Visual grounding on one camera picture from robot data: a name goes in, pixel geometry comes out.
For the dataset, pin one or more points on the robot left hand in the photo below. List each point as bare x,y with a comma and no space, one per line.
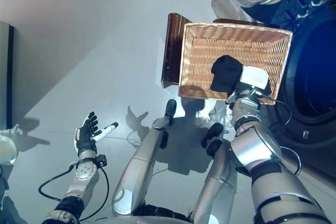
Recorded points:
85,140

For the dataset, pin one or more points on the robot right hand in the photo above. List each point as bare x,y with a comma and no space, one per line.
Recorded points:
254,77

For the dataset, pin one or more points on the large black garment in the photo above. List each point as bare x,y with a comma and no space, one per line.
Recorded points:
225,74

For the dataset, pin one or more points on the robot right silver arm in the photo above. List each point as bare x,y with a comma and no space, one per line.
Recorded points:
252,150

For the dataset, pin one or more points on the robot left silver arm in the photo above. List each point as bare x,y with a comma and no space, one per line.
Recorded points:
81,176

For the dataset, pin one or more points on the grey front-load washing machine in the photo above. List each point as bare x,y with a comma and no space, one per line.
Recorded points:
309,77

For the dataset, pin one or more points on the rectangular wicker basket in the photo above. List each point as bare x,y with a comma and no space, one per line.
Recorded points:
204,58

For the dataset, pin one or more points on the robot left silver leg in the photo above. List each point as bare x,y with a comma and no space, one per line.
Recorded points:
139,166

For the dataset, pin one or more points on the robot silver leg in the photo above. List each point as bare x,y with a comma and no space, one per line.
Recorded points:
139,166
218,179

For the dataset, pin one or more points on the white rounded object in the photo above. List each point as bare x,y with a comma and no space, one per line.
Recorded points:
6,150

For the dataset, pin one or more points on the robot grey torso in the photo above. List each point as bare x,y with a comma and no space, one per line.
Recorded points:
157,217

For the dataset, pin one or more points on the robot right silver leg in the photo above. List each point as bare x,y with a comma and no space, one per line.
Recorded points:
218,179

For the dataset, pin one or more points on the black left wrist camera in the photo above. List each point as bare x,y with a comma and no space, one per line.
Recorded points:
101,161

